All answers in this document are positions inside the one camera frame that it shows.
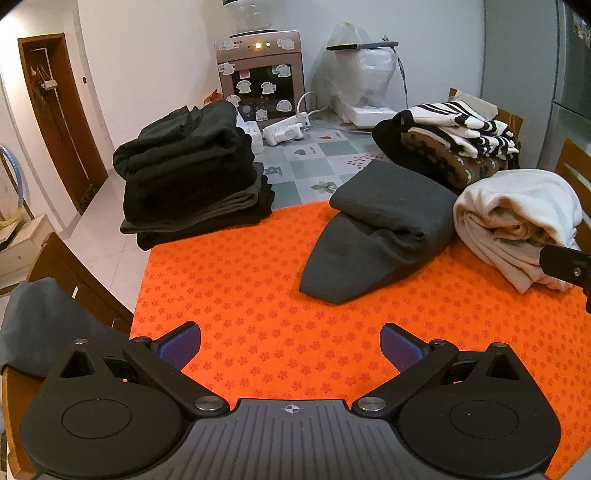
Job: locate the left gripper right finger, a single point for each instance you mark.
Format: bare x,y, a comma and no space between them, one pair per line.
421,365

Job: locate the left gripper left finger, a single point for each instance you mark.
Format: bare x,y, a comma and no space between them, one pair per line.
159,362

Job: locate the dark grey garment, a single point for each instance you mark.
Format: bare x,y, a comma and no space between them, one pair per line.
391,222

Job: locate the striped patterned clothes pile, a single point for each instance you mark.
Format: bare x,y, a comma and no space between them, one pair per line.
455,143

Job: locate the black folded clothes stack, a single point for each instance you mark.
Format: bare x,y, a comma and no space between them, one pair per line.
191,173

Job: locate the cream white sweater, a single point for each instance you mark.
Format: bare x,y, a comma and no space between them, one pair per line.
506,220

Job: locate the orange floral table mat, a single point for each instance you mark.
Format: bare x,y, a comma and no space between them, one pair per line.
262,338

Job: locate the left wooden chair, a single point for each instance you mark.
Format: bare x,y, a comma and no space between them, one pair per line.
55,260

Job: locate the grey cloth on chair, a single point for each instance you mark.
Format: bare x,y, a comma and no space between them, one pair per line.
41,321

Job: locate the silver refrigerator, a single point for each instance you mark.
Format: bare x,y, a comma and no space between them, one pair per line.
570,107

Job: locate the white low cabinet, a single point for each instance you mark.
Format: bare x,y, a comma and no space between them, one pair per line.
21,251

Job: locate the checkered floral tablecloth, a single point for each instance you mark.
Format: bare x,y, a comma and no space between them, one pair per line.
311,169

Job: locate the white power strip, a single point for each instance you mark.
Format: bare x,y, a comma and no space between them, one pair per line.
286,130

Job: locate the brown wooden door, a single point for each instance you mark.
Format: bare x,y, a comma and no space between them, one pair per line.
60,116

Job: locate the white plastic bag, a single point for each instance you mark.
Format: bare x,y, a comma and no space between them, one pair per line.
354,74

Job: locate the pink water dispenser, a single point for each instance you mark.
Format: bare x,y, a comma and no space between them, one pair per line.
262,74

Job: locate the clear water bottle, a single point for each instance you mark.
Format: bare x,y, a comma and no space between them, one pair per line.
249,16

